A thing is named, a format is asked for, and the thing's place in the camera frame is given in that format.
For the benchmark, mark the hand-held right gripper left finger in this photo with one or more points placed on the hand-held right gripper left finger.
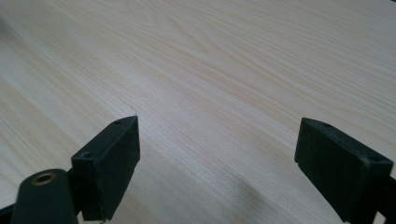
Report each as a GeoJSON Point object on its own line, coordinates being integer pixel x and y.
{"type": "Point", "coordinates": [107, 168]}

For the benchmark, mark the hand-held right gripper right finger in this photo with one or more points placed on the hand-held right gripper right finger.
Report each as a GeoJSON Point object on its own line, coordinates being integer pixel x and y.
{"type": "Point", "coordinates": [339, 168]}

